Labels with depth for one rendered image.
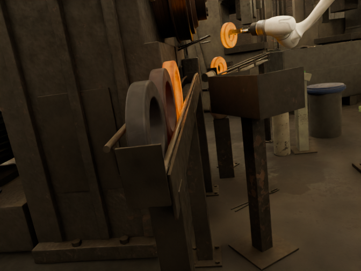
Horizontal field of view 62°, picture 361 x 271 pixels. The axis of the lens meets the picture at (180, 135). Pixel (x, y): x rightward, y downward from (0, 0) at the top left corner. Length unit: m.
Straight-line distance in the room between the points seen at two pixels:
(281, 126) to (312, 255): 1.18
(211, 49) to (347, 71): 1.71
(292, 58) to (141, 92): 3.25
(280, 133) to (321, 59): 1.71
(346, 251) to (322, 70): 2.76
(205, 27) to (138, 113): 3.90
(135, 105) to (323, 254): 1.05
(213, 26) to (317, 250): 3.45
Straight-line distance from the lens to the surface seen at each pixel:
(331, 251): 1.37
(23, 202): 1.63
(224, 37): 1.98
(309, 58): 3.78
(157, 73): 0.68
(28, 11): 1.34
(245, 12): 4.03
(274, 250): 1.34
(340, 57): 4.00
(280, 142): 2.34
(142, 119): 0.47
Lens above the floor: 0.79
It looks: 14 degrees down
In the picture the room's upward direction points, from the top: 8 degrees counter-clockwise
